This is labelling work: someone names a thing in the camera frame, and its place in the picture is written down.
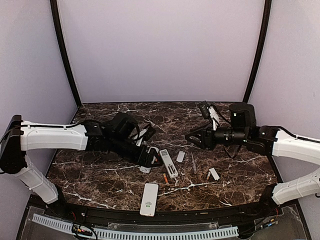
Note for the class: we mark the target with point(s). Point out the white remote with battery compartment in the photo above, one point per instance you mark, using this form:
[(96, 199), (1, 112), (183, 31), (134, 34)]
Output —
[(147, 170)]

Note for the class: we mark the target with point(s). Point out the black right rear frame post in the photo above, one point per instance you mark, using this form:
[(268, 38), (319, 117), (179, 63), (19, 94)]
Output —
[(259, 50)]

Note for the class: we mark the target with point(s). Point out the white remote with green buttons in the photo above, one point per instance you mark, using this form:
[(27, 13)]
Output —
[(149, 200)]

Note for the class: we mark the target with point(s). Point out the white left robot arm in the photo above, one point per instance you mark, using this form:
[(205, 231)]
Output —
[(22, 136)]

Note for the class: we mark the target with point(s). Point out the black left rear frame post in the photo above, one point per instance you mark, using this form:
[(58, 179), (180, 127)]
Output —
[(63, 52)]

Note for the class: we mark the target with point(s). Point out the white battery cover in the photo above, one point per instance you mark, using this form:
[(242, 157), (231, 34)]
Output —
[(214, 174), (180, 156)]

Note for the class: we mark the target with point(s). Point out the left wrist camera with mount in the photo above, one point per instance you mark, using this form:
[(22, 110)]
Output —
[(125, 128)]

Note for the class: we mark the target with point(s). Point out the black frame post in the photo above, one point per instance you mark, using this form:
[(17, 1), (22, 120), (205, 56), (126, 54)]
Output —
[(63, 52), (259, 50)]

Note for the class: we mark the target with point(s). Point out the black curved front rail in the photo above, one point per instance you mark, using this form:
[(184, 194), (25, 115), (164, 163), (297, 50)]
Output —
[(242, 214)]

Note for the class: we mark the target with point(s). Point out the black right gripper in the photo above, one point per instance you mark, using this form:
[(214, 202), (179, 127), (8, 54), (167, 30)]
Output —
[(206, 136)]

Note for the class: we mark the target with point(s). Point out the white remote with QR label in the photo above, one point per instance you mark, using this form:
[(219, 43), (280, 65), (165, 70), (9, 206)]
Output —
[(168, 163)]

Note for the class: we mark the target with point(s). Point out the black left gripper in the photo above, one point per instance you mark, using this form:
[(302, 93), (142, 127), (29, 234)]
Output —
[(152, 152)]

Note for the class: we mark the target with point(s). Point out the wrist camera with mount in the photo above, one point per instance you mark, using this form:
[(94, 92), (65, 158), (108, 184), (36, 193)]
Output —
[(125, 128), (241, 115)]

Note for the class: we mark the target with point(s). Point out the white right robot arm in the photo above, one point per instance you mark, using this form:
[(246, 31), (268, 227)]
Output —
[(272, 141)]

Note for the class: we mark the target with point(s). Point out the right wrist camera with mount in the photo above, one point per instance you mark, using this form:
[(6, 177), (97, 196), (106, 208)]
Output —
[(241, 115)]

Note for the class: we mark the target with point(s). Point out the clear handled screwdriver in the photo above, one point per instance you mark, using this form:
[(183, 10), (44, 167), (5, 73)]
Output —
[(194, 167)]

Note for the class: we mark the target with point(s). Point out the orange battery of QR remote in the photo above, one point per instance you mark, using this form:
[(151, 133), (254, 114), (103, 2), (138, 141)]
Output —
[(165, 178)]

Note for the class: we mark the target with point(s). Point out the white slotted cable duct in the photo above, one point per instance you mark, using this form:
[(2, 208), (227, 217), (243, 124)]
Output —
[(99, 233)]

